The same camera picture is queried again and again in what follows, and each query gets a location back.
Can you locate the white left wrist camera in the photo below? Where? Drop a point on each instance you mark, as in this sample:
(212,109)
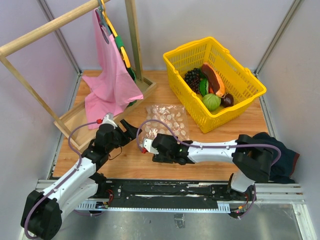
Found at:
(107,119)

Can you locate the yellow plastic basket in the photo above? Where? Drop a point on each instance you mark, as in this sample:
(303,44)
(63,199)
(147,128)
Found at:
(238,81)

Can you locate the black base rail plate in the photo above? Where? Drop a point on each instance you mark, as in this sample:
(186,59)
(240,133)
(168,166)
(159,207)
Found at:
(166,195)

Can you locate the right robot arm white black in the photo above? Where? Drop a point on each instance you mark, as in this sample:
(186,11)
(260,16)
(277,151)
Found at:
(253,160)

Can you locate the grey clothes hanger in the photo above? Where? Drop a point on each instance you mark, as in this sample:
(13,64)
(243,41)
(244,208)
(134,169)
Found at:
(102,21)

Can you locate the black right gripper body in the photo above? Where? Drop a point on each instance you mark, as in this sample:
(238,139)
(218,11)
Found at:
(162,158)

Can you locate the pink t-shirt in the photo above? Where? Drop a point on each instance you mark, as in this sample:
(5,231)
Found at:
(101,99)

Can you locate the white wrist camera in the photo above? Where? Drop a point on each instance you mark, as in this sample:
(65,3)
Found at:
(107,119)
(147,146)

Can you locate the toy watermelon slice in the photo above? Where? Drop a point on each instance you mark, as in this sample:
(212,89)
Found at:
(203,87)

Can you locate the clear polka dot zip bag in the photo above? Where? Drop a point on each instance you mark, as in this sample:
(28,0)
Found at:
(174,116)

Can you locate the yellow clothes hanger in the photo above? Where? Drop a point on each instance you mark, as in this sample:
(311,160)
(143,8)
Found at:
(118,41)

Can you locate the green t-shirt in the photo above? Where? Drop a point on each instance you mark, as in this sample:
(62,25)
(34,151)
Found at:
(126,90)

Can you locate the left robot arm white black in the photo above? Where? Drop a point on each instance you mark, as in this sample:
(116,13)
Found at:
(45,211)

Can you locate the toy papaya slice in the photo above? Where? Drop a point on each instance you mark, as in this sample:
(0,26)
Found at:
(215,82)

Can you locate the dark navy cloth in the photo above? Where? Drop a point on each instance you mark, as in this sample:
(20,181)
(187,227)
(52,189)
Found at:
(283,169)

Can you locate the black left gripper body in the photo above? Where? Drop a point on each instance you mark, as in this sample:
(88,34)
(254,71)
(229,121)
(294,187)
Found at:
(112,145)

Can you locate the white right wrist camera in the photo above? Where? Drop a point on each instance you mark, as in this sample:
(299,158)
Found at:
(147,146)

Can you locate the black toy grapes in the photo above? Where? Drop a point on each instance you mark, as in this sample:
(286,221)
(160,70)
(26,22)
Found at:
(193,79)

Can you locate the green toy cabbage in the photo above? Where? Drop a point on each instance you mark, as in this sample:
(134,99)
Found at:
(211,101)

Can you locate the dark brown toy chestnut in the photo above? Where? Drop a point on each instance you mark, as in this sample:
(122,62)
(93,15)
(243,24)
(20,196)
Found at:
(227,100)

